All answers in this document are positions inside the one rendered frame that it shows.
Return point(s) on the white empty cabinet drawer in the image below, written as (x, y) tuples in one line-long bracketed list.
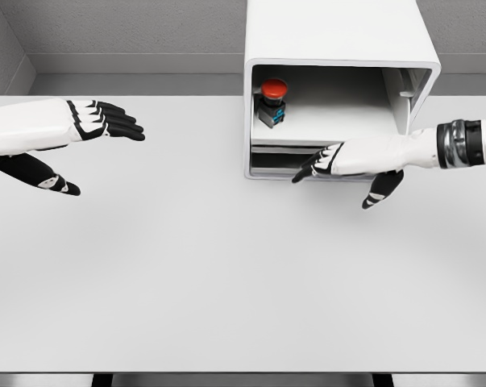
[(279, 161)]

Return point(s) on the red button load switch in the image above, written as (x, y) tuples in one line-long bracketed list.
[(272, 101)]

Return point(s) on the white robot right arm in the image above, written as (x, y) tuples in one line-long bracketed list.
[(424, 147)]

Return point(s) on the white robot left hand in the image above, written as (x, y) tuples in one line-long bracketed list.
[(29, 125)]

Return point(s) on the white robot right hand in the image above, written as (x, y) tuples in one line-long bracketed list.
[(367, 155)]

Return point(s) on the white tabletop storage cabinet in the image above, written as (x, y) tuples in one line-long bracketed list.
[(335, 36)]

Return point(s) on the white cabinet drawer with switch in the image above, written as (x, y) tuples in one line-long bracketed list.
[(339, 113)]

